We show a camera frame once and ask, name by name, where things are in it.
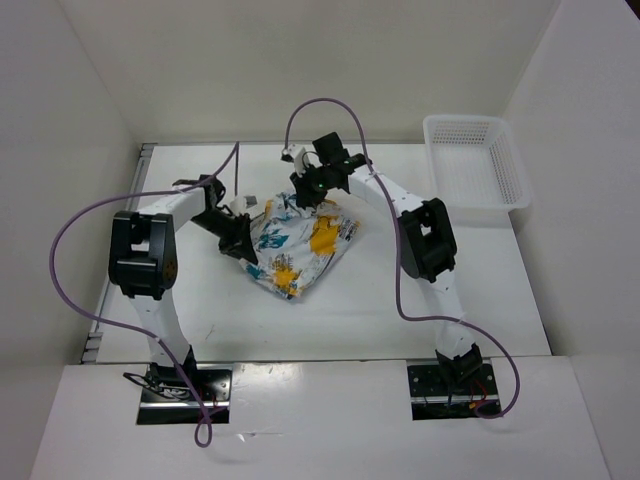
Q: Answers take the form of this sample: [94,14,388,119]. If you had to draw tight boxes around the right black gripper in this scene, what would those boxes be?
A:
[290,161,332,208]

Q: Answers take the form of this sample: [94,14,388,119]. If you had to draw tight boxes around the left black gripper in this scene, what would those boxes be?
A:
[189,208,257,266]

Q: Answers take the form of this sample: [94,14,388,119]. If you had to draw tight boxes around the patterned white teal yellow shorts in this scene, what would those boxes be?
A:
[239,189,360,300]

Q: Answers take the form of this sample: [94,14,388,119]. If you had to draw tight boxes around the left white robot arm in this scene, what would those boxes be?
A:
[108,175,257,400]

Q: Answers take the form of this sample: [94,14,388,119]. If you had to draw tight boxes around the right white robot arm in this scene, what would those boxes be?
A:
[281,132,482,393]

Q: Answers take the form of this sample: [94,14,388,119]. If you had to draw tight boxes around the white perforated plastic basket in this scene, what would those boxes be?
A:
[423,114,531,212]

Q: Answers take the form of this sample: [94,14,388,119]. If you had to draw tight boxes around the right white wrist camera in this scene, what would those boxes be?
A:
[281,144,311,177]

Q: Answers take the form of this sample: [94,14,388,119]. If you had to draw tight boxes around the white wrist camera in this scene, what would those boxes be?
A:
[229,195,258,215]
[281,144,311,177]

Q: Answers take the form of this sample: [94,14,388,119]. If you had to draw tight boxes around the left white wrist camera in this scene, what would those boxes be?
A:
[229,195,258,215]

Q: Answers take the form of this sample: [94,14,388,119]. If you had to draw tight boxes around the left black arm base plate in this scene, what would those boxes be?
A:
[124,364,233,426]

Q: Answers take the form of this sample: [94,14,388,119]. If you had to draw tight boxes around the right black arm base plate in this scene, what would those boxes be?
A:
[407,360,502,421]

